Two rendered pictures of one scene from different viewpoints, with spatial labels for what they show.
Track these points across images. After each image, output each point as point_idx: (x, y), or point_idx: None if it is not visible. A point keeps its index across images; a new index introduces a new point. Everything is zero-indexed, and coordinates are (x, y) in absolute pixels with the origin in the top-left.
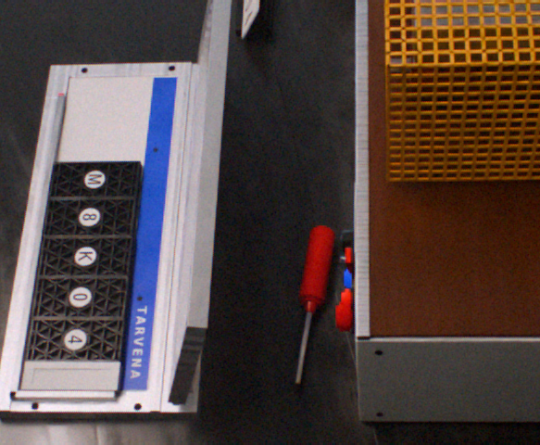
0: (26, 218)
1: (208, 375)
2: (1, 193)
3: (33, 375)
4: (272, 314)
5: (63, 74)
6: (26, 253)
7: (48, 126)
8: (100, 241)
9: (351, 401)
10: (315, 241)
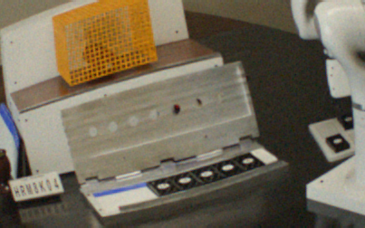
0: (195, 194)
1: None
2: (182, 215)
3: (269, 160)
4: None
5: (105, 213)
6: (214, 188)
7: (138, 207)
8: (196, 175)
9: None
10: None
